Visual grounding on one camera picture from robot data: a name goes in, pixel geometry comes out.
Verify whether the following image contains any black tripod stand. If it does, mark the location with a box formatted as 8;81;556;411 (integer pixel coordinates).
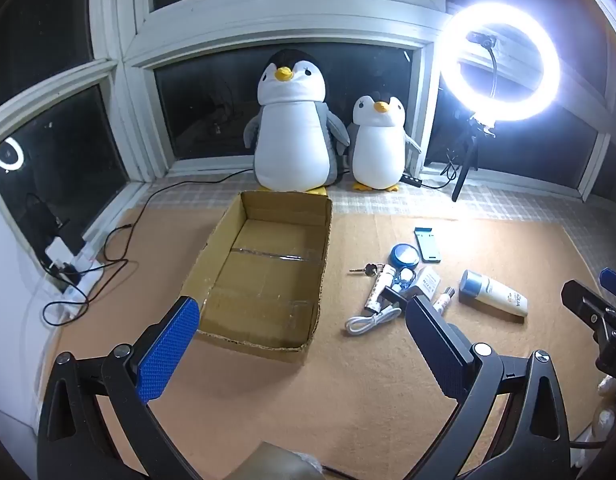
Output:
440;117;496;203

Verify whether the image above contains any black gooseneck phone clamp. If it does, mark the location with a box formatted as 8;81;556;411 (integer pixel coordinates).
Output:
465;30;502;122

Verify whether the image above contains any white ring light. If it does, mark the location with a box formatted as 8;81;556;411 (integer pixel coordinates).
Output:
440;2;561;123

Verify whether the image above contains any cardboard box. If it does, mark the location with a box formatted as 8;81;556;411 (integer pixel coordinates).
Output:
180;190;333;366

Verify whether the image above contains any black power adapter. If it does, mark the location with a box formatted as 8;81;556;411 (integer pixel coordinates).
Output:
52;216;86;257

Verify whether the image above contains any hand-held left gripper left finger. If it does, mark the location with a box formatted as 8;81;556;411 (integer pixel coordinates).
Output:
36;296;201;480

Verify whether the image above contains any small penguin plush toy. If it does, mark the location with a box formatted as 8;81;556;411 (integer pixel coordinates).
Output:
347;94;423;192

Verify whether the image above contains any black ring light cable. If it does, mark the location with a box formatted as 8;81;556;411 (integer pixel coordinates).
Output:
420;145;463;192

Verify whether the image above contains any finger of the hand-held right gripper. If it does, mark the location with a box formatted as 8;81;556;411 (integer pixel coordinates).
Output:
561;279;616;377
598;267;616;306

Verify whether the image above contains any white usb cable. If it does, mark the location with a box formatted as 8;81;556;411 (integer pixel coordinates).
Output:
345;305;403;337

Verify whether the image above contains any large penguin plush toy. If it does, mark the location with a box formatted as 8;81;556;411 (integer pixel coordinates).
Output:
244;49;351;197

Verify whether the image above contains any white bumpy cloth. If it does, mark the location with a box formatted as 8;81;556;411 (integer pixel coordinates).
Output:
594;375;616;436

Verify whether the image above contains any white wall charger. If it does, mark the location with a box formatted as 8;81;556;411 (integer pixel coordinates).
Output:
44;239;73;267

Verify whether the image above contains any blue phone stand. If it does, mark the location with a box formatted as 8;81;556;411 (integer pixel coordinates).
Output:
414;227;443;263

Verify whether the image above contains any white power strip with cables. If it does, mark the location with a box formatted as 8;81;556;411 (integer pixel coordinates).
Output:
40;255;132;328

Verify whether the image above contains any round blue tin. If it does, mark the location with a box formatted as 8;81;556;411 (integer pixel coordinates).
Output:
390;244;419;270

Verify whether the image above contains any white patterned lighter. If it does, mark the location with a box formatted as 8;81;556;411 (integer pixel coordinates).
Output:
366;263;396;311

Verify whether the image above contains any blue contact lens case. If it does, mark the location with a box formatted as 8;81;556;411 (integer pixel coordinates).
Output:
392;267;417;293

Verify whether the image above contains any white window frame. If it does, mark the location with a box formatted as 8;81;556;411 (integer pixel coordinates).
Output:
0;0;616;202

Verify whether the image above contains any white sunscreen bottle blue cap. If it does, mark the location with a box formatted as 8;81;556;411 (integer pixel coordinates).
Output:
460;269;529;317

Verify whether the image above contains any small white bottle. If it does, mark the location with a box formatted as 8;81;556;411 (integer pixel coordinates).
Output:
432;286;457;314

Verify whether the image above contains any small black device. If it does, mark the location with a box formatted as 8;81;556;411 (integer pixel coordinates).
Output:
378;285;413;311

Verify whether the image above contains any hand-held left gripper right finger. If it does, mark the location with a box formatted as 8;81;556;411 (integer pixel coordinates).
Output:
404;295;574;480

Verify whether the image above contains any white charger adapter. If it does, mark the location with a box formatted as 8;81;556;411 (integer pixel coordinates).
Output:
413;266;441;301

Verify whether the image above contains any long black cable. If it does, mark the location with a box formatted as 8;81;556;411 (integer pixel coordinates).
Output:
105;169;255;262

